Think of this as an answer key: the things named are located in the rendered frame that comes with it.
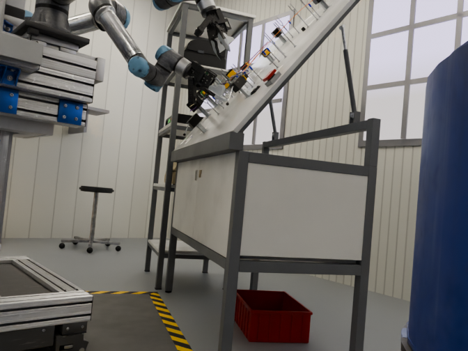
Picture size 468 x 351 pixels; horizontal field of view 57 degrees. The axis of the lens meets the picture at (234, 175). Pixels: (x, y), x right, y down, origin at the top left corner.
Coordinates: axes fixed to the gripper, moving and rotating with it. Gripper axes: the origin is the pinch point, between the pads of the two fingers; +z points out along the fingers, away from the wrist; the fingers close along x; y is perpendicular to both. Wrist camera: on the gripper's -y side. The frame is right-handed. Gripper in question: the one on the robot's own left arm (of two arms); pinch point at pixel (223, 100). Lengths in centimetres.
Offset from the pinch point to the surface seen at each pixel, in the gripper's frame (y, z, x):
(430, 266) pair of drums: 27, 52, -144
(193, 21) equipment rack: 10, -74, 124
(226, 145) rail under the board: -7.0, 15.9, -29.1
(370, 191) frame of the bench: 4, 72, -3
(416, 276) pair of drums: 25, 53, -141
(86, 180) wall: -203, -130, 223
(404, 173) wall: 2, 112, 145
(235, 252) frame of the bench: -35, 41, -39
